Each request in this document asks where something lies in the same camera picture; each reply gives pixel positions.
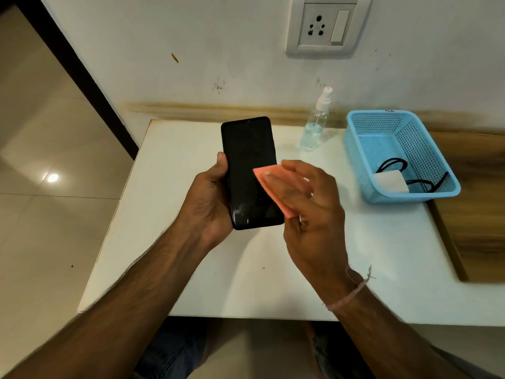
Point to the person's left hand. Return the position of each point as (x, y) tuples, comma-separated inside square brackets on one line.
[(205, 209)]

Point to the person's right hand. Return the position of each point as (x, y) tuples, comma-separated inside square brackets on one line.
[(315, 224)]

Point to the person's right middle finger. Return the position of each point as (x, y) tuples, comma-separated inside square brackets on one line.
[(300, 169)]

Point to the person's left thumb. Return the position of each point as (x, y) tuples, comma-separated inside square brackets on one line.
[(223, 169)]

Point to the person's right thumb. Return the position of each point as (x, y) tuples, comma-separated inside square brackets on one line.
[(291, 224)]

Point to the orange cleaning cloth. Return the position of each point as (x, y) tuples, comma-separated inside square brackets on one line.
[(282, 189)]

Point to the black smartphone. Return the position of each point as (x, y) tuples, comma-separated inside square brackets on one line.
[(250, 173)]

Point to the person's left forearm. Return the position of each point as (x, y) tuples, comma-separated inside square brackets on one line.
[(102, 307)]

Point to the person's right forearm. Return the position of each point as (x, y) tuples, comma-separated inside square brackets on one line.
[(394, 335)]

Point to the clear spray bottle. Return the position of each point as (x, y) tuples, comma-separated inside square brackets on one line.
[(315, 124)]

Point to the pink thread wristband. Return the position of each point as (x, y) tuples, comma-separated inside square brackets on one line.
[(353, 290)]

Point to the white charger adapter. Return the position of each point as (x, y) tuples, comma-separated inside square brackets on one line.
[(391, 182)]

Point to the blue plastic basket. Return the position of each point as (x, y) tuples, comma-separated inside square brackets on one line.
[(398, 153)]

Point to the person's blue jeans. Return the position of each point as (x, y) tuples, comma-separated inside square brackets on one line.
[(221, 351)]

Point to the white wall socket plate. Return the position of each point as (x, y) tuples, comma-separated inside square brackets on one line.
[(327, 25)]

